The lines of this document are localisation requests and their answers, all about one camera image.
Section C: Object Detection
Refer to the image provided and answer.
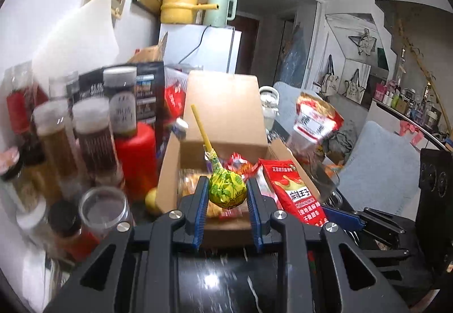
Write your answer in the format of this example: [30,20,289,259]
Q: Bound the clear jar of oats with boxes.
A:
[16,199,54,250]

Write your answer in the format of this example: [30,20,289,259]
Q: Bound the green label plastic jar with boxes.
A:
[102,67,138,139]

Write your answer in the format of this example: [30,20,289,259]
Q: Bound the brown paper bag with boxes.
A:
[127,31,169,65]

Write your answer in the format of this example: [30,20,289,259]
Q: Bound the white kettle bottle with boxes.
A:
[259,85,280,134]

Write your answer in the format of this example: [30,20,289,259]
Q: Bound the orange label clear jar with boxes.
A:
[78,186,134,240]

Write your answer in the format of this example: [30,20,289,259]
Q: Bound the clear cap plastic jar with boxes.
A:
[48,71,79,100]

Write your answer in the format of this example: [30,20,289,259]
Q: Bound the amber glass jar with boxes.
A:
[21,157,54,201]

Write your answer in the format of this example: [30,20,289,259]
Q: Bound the small red orange packet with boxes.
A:
[226,152,260,180]

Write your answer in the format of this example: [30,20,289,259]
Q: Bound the row of cosmetics bottles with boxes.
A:
[371,79,453,144]

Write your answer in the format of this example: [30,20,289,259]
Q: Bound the black coffee bag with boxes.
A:
[78,60,166,155]

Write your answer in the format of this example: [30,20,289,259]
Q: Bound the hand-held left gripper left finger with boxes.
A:
[44,176,210,313]

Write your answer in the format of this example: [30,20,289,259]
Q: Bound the yellow fruit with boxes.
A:
[145,187,161,215]

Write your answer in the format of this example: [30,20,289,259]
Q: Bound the white fridge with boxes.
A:
[158,23,243,75]

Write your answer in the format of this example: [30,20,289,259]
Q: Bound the red white nut bag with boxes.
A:
[290,90,345,155]

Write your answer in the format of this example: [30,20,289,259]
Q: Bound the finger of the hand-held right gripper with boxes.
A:
[357,231,412,259]
[322,205,406,235]

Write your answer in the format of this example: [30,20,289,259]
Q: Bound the glass mug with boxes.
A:
[311,157,345,208]

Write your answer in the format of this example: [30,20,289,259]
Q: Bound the short black lid jar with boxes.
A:
[0,148,28,194]

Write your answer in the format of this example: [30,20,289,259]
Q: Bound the yellow green lollipop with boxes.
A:
[191,104,247,209]

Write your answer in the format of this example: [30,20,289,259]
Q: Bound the white foam board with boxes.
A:
[31,0,119,88]

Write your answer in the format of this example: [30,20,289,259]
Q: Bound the red foil bag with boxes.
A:
[164,67,190,120]

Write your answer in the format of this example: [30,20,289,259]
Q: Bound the pink clips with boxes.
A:
[398,120,426,144]

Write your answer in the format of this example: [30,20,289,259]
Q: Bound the blue plastic cover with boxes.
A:
[279,24,307,82]

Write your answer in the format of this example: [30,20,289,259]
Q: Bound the person's right forearm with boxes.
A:
[420,286,453,311]

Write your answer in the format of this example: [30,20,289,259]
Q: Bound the red canister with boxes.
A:
[114,121,159,203]

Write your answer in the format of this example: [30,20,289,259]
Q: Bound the black power cable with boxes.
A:
[178,25,210,66]

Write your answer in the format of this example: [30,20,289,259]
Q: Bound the small white bottle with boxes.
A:
[172,117,189,141]

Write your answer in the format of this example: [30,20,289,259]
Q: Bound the white tissues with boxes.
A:
[21,249,72,305]

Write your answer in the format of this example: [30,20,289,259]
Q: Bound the red label plastic jar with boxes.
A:
[6,65,40,137]

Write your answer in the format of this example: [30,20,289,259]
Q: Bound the brown label plastic jar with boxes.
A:
[32,100,77,190]

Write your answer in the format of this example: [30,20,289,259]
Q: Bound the yellow cooking pot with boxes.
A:
[160,0,219,24]

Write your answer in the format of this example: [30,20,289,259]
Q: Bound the chair with pale blue cushion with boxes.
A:
[327,120,422,219]

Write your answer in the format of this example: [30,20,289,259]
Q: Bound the black lid red spice jar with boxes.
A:
[47,200,104,261]

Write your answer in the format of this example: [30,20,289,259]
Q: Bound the brown door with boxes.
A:
[235,13,261,75]

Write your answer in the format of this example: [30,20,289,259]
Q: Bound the white tote bag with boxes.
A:
[320,54,339,96]

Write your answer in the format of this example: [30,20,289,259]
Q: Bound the dark brown label jar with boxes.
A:
[72,97,123,181]

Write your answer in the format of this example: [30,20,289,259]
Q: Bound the cardboard box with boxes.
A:
[155,70,320,247]

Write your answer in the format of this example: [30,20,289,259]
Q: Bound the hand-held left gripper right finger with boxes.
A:
[246,178,411,313]

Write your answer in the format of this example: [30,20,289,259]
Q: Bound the green electric kettle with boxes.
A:
[203,0,238,28]

